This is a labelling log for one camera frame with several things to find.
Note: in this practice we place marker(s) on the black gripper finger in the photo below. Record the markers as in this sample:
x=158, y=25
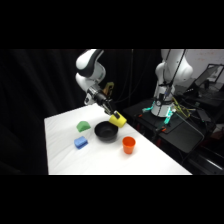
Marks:
x=110, y=108
x=115, y=113

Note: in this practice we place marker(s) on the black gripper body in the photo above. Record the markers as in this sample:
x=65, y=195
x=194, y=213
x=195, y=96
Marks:
x=102, y=98

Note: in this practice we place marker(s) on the yellow plastic cup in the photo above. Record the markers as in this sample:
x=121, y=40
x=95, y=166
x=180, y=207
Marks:
x=119, y=122

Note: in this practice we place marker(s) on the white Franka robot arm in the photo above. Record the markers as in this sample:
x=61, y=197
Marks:
x=89, y=68

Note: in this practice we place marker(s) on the black bowl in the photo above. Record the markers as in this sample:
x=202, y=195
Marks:
x=105, y=132

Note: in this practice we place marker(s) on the orange plastic cup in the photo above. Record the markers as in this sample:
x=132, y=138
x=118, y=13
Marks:
x=128, y=145

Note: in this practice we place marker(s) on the green sponge block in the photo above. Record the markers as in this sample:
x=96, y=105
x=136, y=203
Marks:
x=83, y=126

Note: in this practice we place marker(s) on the blue sponge block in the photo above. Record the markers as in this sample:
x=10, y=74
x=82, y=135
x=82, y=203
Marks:
x=80, y=142

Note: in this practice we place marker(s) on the black curtain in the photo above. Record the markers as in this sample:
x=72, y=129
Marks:
x=36, y=100

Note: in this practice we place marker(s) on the black robot stand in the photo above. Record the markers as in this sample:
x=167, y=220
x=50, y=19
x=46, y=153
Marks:
x=181, y=131

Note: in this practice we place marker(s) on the black laptop screen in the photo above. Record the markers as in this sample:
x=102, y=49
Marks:
x=208, y=76

